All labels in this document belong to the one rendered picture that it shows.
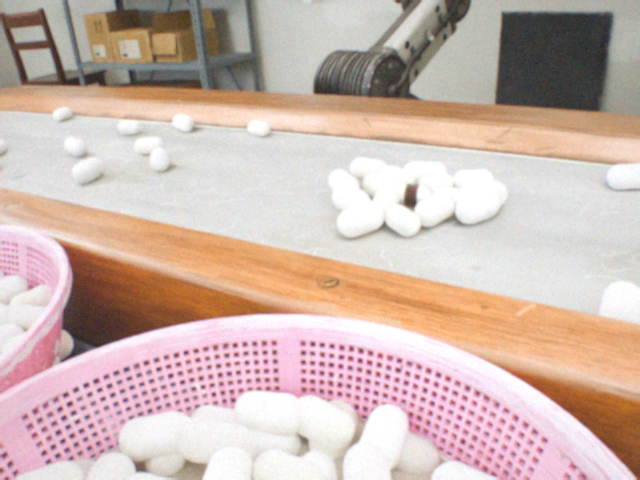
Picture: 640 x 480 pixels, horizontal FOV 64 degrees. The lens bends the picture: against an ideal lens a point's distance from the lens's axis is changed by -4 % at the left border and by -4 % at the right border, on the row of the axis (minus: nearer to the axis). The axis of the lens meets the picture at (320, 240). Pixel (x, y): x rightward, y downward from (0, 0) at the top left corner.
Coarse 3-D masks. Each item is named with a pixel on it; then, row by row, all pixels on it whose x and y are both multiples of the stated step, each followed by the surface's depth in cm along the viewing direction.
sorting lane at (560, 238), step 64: (0, 128) 83; (64, 128) 79; (64, 192) 53; (128, 192) 51; (192, 192) 50; (256, 192) 49; (320, 192) 48; (512, 192) 45; (576, 192) 44; (384, 256) 36; (448, 256) 36; (512, 256) 35; (576, 256) 35
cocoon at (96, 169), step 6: (84, 162) 54; (90, 162) 54; (96, 162) 55; (102, 162) 56; (78, 168) 53; (84, 168) 53; (90, 168) 54; (96, 168) 55; (102, 168) 55; (78, 174) 53; (84, 174) 53; (90, 174) 54; (96, 174) 55; (78, 180) 54; (84, 180) 54; (90, 180) 54
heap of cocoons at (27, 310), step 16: (0, 272) 38; (0, 288) 35; (16, 288) 35; (48, 288) 35; (0, 304) 33; (16, 304) 34; (32, 304) 34; (48, 304) 35; (0, 320) 32; (16, 320) 32; (32, 320) 32; (0, 336) 30; (16, 336) 30; (64, 336) 32; (0, 352) 30; (64, 352) 32
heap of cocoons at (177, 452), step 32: (160, 416) 23; (192, 416) 25; (224, 416) 25; (256, 416) 24; (288, 416) 23; (320, 416) 23; (352, 416) 25; (384, 416) 23; (128, 448) 22; (160, 448) 23; (192, 448) 22; (224, 448) 22; (256, 448) 23; (288, 448) 23; (320, 448) 23; (352, 448) 21; (384, 448) 22; (416, 448) 22
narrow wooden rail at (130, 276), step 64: (0, 192) 46; (128, 256) 33; (192, 256) 33; (256, 256) 32; (320, 256) 32; (64, 320) 41; (128, 320) 36; (192, 320) 32; (384, 320) 25; (448, 320) 25; (512, 320) 25; (576, 320) 24; (576, 384) 21
